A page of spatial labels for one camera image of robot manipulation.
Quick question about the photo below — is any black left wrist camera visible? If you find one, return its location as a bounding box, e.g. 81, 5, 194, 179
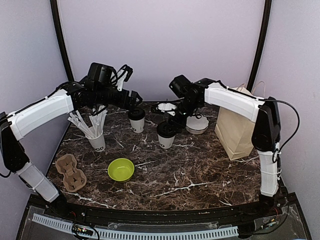
87, 62, 117, 85

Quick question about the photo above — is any black corner frame post left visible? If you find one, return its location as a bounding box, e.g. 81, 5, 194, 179
49, 0, 76, 82

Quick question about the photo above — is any black corner frame post right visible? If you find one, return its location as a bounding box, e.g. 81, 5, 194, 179
246, 0, 272, 92

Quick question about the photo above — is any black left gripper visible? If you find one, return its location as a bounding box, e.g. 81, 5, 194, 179
94, 84, 142, 111

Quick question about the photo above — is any lime green bowl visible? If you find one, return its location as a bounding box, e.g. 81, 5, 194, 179
107, 158, 135, 183

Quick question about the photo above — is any brown cardboard cup carrier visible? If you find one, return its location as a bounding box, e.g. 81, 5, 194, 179
55, 154, 87, 193

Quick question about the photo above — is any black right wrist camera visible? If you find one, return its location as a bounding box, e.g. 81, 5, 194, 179
169, 74, 195, 99

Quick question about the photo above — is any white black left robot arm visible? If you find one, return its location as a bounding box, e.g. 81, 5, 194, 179
0, 81, 143, 218

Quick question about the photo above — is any black corner frame post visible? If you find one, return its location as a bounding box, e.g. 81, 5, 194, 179
246, 0, 272, 92
49, 0, 76, 82

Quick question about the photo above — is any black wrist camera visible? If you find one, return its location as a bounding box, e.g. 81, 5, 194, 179
169, 74, 195, 99
87, 62, 117, 85

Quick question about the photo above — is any brown paper takeout bag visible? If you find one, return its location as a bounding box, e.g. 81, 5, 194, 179
214, 81, 266, 162

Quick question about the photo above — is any black plastic cup lid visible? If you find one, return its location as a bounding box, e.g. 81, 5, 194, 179
156, 121, 176, 138

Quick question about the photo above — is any white slotted cable duct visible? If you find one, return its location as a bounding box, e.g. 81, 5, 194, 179
31, 213, 239, 240

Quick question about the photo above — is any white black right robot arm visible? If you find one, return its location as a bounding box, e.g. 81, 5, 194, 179
157, 75, 281, 197

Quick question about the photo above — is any black front table rail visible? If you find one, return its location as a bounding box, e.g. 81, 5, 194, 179
27, 193, 298, 228

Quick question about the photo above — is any white paper coffee cup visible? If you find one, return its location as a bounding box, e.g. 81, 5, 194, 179
129, 117, 145, 134

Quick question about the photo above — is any bundle of white wrapped straws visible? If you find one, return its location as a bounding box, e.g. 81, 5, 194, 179
67, 105, 108, 139

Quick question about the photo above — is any white cup holding straws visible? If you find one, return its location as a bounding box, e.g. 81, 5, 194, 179
85, 133, 106, 152

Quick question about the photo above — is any white scalloped ceramic bowl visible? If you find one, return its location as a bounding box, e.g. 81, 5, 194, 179
185, 115, 209, 135

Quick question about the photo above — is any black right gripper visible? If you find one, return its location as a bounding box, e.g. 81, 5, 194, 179
165, 97, 201, 135

